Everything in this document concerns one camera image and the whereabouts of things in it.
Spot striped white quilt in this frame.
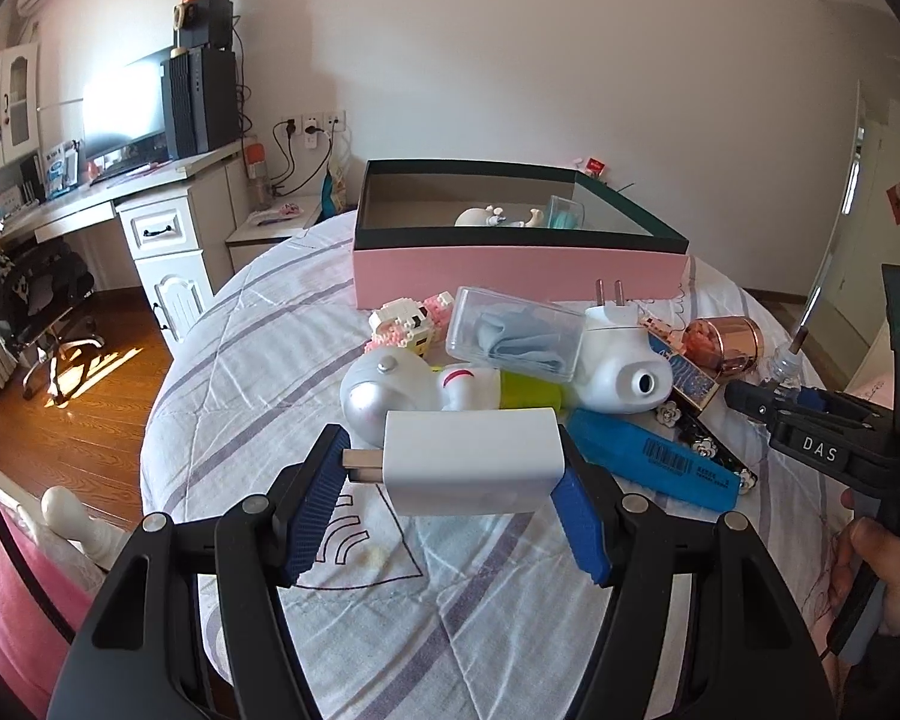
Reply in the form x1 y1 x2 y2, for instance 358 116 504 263
139 206 850 720

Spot white plug night light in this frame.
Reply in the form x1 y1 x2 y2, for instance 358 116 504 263
574 279 672 413

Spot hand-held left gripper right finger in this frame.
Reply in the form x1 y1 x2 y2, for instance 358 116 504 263
547 424 833 720

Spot white wall socket strip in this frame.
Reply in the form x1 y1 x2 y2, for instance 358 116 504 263
280 111 347 138

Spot computer monitor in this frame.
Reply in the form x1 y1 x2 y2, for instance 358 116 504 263
81 45 177 164

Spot white computer desk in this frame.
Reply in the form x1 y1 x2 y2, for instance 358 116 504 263
0 139 254 351

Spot blue highlighter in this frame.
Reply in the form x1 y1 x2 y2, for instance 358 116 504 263
566 409 743 515

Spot black computer tower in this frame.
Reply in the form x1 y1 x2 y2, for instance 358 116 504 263
160 47 239 159

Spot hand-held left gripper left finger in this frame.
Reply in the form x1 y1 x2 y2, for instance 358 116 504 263
49 424 353 720

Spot black keyboard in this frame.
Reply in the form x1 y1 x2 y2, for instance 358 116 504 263
90 160 156 185

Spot orange cap bottle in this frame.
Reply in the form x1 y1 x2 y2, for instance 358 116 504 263
243 136 272 212

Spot white door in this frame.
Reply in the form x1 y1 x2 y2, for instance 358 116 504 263
795 79 900 406

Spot glittery blue gold box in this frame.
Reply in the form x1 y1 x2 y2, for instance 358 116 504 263
636 313 721 412

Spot black speaker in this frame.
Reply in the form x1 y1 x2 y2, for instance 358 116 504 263
173 0 235 50

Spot black power cables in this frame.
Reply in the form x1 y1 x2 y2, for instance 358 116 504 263
268 118 305 194

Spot clear case with blue cloth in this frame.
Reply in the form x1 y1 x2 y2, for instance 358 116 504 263
446 286 586 383

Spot pink cube block toy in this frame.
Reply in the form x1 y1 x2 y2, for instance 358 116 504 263
366 298 434 358

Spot teal snack bag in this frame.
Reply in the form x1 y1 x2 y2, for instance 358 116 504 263
320 157 350 215

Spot black flower hair clip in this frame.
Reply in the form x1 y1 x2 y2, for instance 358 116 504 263
656 401 758 496

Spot clear case with teal masks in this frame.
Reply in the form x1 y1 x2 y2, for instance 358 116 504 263
547 195 587 230

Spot white round figurine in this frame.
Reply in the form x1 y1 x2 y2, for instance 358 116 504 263
454 204 507 229

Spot white nightstand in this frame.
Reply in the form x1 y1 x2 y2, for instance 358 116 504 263
225 195 325 275

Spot white astronaut figure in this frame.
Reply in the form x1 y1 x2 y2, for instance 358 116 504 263
340 349 505 447

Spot white glass door cabinet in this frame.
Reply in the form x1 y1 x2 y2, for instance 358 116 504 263
0 41 41 167

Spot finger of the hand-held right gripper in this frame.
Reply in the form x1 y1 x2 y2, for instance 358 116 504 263
784 388 895 422
724 381 781 432

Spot white bed post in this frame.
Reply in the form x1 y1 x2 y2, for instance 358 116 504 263
41 485 130 565

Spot black office chair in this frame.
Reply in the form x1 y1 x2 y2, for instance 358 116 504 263
0 180 104 402

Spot small pink block animal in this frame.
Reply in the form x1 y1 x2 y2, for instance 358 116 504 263
420 291 460 332

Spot blue box on stand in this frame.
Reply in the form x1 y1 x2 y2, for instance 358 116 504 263
41 141 77 200

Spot pink box with dark rim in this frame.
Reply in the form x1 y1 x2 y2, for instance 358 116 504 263
352 160 691 310

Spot small clear bottle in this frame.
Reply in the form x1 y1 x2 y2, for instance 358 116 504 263
771 322 809 391

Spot pink bed sheet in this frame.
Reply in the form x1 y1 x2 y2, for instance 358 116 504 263
0 457 100 720

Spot white charger block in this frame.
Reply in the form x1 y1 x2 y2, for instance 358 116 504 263
343 407 565 517

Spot rose gold cup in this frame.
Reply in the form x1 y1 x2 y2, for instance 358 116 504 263
682 316 766 378

